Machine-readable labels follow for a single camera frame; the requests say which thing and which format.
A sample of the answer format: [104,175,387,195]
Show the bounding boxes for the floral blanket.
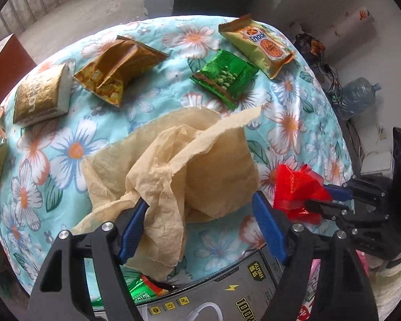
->
[0,15,353,295]

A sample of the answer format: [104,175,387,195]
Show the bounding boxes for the white appliance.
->
[361,150,393,176]

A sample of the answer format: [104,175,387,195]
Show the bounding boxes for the white rolled poster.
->
[316,5,376,74]

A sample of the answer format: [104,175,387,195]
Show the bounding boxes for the dark snack bags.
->
[294,33,326,61]

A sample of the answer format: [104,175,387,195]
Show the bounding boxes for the metal window railing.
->
[0,0,128,34]

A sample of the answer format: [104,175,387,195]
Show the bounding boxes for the brown snack bag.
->
[73,35,170,108]

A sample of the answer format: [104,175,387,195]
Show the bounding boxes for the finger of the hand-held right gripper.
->
[302,199,350,222]
[322,183,355,203]

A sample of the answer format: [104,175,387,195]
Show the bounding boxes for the gold tissue pack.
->
[13,63,71,128]

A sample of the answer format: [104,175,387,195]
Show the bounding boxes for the red plastic wrapper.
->
[272,165,333,224]

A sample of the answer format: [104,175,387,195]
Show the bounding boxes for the red cardboard box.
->
[0,33,37,87]

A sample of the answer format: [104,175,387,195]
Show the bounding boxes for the beige tissue paper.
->
[72,105,264,281]

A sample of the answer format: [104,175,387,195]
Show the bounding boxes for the blue water jug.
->
[337,77,383,121]

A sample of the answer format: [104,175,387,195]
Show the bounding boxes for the yellow cracker packet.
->
[218,14,296,79]

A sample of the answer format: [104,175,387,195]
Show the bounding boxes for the grey printed box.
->
[134,247,288,321]

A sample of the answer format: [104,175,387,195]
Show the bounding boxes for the green pea packet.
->
[190,49,259,109]

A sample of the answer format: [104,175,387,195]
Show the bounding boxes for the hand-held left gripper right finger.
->
[252,190,380,321]

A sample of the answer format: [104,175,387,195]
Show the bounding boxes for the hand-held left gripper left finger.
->
[28,197,150,321]

